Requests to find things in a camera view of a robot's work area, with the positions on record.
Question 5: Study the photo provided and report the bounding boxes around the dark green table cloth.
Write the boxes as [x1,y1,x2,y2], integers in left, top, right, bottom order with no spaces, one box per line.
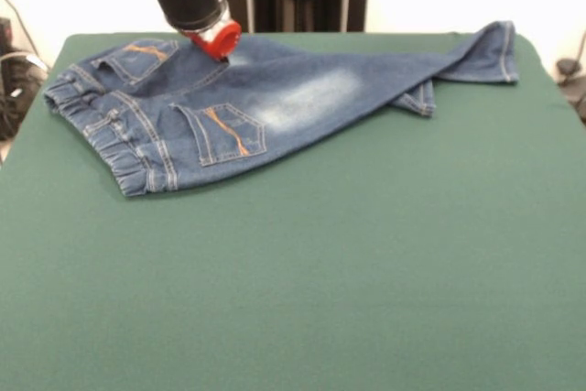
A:
[0,32,586,391]

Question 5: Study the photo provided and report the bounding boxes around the black equipment pile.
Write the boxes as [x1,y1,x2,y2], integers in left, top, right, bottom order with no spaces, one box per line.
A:
[0,17,52,141]

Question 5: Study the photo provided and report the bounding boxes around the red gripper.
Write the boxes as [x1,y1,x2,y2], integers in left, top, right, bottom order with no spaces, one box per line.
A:
[185,19,243,62]

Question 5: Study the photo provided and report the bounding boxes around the blue denim jeans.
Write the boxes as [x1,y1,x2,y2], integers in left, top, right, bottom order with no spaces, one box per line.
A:
[43,19,521,200]

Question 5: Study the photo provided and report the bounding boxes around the grey office chair base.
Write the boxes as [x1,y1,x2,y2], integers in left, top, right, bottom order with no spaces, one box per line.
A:
[555,57,586,125]

